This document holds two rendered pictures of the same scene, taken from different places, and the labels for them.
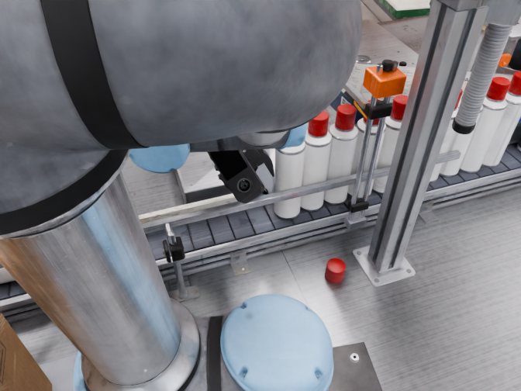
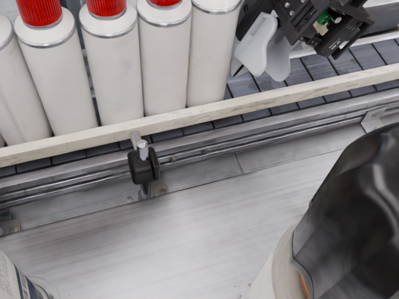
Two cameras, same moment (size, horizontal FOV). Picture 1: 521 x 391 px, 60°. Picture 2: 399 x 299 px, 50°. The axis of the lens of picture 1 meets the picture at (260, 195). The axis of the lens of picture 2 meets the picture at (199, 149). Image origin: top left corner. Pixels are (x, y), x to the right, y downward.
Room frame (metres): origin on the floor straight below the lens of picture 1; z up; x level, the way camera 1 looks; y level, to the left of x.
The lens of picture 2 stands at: (0.96, -0.08, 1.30)
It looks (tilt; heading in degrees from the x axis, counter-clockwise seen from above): 57 degrees down; 175
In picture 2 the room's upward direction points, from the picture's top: 7 degrees clockwise
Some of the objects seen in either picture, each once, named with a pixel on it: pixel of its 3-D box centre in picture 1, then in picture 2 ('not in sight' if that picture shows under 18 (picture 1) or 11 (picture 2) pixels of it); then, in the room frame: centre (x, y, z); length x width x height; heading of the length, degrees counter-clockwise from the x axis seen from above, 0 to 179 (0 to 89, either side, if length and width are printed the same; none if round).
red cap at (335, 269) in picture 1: (335, 270); not in sight; (0.50, -0.13, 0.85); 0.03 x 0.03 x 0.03
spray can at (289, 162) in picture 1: (288, 170); (209, 38); (0.62, -0.05, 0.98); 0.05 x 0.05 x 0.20
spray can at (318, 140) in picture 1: (314, 162); (164, 50); (0.64, -0.10, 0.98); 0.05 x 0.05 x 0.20
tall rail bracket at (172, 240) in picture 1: (174, 256); not in sight; (0.48, 0.14, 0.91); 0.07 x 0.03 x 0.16; 19
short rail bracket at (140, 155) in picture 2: not in sight; (145, 172); (0.73, -0.11, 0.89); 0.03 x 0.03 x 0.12; 19
